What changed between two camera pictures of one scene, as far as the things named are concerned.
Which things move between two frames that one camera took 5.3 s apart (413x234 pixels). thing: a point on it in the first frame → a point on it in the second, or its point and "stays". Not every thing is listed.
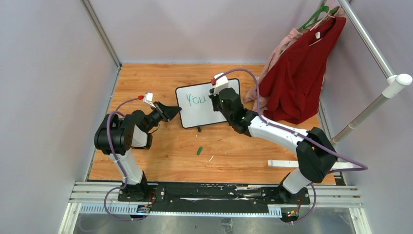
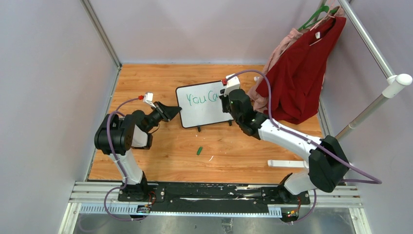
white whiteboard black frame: [197, 105] stays
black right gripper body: [216, 104] → [226, 106]
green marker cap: [199, 150] stays
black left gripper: [168, 113] stays
